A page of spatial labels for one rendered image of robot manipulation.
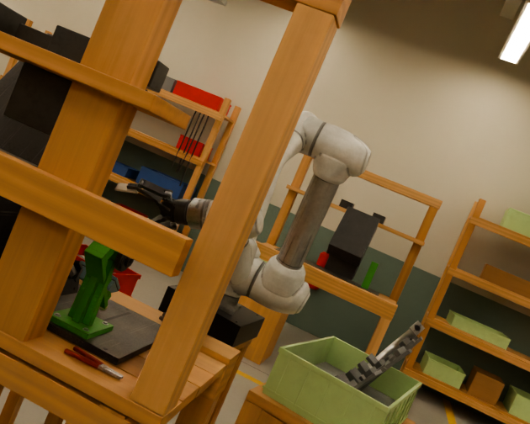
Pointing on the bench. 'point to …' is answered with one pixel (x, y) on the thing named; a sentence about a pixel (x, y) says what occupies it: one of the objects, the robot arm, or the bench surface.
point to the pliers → (92, 361)
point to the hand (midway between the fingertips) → (125, 204)
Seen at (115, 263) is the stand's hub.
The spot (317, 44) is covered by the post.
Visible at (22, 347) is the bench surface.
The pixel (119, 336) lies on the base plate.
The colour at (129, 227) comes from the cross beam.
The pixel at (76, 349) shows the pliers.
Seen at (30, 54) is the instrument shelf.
